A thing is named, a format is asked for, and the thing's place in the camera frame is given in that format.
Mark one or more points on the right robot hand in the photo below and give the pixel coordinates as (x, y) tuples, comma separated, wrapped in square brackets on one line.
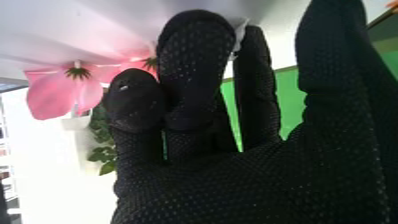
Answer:
[(285, 180)]

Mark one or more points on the green leafy plant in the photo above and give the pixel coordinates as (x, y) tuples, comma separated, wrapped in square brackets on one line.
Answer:
[(102, 155)]

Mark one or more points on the small pink flower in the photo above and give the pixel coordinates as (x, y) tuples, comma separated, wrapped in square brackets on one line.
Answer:
[(132, 61)]

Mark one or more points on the large pink flower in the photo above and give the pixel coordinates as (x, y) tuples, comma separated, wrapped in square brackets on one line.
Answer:
[(55, 93)]

